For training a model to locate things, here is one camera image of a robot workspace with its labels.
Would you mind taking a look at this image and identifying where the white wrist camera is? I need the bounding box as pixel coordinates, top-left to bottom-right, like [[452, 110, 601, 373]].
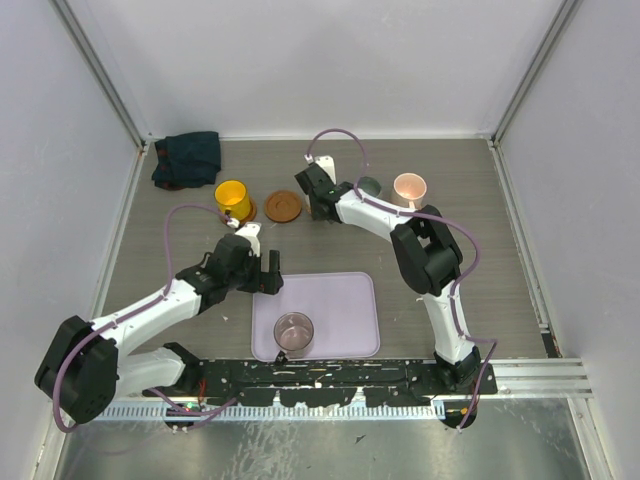
[[226, 218, 261, 257], [304, 154, 336, 183]]

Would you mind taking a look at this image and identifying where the grey green mug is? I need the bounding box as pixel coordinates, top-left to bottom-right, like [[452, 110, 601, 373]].
[[358, 176, 382, 198]]

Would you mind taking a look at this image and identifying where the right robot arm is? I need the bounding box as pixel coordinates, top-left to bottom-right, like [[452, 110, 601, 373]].
[[295, 162, 481, 394]]

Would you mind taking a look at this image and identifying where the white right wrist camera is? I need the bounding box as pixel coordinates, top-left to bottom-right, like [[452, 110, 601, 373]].
[[304, 154, 336, 183]]

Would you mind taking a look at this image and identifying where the lilac plastic tray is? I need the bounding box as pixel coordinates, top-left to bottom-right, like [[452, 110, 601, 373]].
[[251, 272, 380, 362]]

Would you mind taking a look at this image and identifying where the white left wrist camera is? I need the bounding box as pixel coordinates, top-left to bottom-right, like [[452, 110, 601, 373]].
[[226, 218, 261, 257]]

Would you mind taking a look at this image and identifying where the aluminium frame rail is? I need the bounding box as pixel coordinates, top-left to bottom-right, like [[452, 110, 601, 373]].
[[48, 357, 594, 401]]

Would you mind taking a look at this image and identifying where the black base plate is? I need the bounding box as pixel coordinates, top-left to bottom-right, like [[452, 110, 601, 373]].
[[159, 359, 476, 408]]

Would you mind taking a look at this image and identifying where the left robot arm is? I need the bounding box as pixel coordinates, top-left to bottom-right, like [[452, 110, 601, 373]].
[[34, 233, 284, 432]]

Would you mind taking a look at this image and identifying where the brown wooden coaster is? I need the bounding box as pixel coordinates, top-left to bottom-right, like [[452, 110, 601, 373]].
[[218, 198, 257, 224], [264, 190, 302, 223]]

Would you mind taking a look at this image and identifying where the pink mug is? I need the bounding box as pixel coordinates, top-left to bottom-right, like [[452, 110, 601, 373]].
[[391, 172, 428, 210]]

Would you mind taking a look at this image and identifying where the dark folded cloth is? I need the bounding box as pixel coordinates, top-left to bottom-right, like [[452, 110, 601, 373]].
[[151, 131, 222, 191]]

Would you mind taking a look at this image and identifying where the yellow mug black outside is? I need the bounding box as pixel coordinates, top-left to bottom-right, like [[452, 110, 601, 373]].
[[214, 180, 250, 205]]

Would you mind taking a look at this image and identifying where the lilac mug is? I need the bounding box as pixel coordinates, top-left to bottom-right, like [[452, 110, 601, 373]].
[[273, 312, 315, 360]]

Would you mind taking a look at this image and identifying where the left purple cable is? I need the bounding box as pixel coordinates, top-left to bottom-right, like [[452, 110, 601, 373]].
[[52, 202, 241, 436]]

